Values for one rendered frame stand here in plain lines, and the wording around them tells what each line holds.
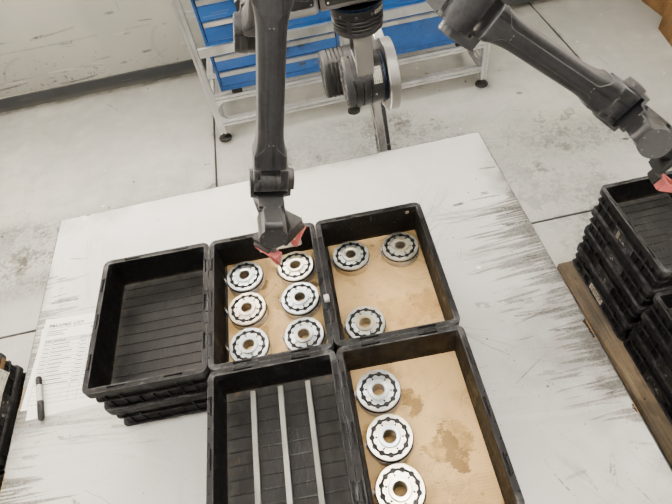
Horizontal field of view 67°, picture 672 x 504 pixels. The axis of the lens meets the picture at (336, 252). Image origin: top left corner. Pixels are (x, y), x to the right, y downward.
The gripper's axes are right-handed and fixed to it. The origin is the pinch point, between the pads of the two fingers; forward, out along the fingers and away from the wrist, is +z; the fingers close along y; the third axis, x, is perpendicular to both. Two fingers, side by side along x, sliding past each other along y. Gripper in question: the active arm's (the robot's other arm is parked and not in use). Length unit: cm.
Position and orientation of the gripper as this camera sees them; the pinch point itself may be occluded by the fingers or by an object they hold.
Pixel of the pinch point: (285, 252)
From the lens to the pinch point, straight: 119.7
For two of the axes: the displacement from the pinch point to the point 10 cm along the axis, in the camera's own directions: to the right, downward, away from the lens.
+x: -8.0, -4.2, 4.4
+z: 1.2, 6.0, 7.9
